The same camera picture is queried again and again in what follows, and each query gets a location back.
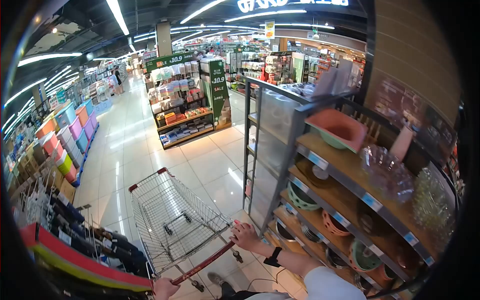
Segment glass-fronted display shelf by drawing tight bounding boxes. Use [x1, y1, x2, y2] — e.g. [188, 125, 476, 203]
[226, 46, 314, 99]

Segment green sale display shelf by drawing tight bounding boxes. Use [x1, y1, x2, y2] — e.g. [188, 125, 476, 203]
[144, 52, 233, 151]

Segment white lit store sign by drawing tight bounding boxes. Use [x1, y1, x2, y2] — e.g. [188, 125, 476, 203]
[237, 0, 350, 13]

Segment person's right hand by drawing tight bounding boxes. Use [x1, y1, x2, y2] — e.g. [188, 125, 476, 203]
[229, 222, 260, 251]

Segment metal shopping cart red handle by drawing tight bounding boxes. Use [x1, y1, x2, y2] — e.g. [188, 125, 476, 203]
[128, 167, 244, 293]

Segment full shop shelf of hanging goods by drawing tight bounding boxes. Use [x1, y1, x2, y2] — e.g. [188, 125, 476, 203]
[3, 142, 155, 299]

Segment person's left hand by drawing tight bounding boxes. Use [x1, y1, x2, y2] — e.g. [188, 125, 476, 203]
[152, 277, 181, 300]

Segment person's legs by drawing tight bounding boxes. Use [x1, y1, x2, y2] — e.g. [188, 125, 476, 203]
[207, 271, 263, 300]

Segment person's left fingers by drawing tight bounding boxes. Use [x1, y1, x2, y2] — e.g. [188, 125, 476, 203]
[152, 278, 166, 299]

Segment person's right fingers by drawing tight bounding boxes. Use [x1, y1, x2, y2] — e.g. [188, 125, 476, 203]
[229, 223, 245, 245]

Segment full shop shelf of kitchenware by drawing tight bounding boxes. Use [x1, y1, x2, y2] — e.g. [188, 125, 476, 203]
[242, 67, 461, 300]

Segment person's body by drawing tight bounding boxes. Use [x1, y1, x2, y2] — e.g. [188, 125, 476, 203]
[244, 266, 367, 300]

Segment black wrist band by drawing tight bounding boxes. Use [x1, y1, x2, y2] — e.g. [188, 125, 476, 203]
[263, 246, 283, 268]

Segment stack of coloured storage boxes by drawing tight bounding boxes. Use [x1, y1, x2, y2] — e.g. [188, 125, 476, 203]
[35, 98, 100, 187]

